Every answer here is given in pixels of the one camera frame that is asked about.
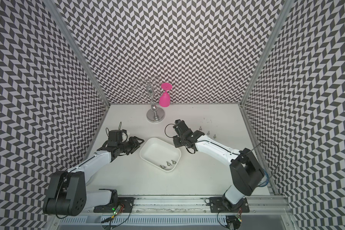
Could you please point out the pink plastic wine glass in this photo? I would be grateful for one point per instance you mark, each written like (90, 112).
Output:
(165, 99)

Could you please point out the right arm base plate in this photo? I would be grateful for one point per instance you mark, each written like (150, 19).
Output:
(229, 204)

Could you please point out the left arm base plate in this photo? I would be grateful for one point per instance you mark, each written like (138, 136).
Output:
(126, 202)

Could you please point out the blue patterned bowl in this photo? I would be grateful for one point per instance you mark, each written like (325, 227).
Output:
(265, 180)

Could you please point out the chrome glass holder stand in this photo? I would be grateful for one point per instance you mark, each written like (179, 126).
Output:
(145, 85)

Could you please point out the white rectangular storage tray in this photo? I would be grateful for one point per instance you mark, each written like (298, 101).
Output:
(157, 152)

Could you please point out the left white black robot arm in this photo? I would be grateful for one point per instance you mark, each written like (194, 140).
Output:
(66, 194)

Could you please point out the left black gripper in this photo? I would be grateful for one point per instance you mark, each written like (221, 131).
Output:
(135, 138)

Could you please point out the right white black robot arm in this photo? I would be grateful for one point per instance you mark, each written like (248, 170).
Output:
(246, 171)

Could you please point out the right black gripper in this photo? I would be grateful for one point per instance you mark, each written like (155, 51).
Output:
(178, 144)

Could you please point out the aluminium front rail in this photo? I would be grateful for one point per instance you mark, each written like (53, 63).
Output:
(203, 205)

